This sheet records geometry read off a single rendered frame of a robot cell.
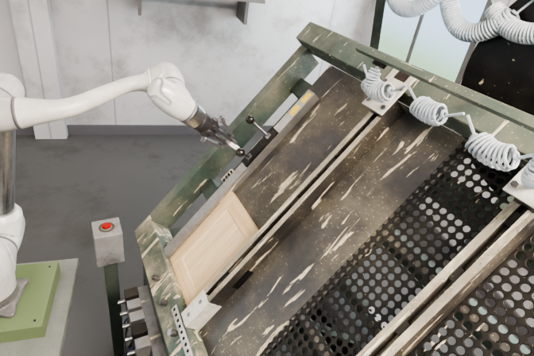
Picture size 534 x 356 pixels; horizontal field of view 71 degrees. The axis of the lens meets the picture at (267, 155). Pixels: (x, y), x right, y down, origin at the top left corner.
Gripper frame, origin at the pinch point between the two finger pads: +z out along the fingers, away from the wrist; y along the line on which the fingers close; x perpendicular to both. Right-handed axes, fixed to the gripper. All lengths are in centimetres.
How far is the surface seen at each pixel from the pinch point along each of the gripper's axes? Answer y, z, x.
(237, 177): 9.7, 11.6, 1.6
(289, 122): -22.1, 12.2, 1.6
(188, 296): 54, 14, 25
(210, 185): 25.1, 19.1, -17.9
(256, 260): 21.8, 11.8, 39.2
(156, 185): 104, 96, -178
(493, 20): -92, 15, 39
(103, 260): 81, 1, -16
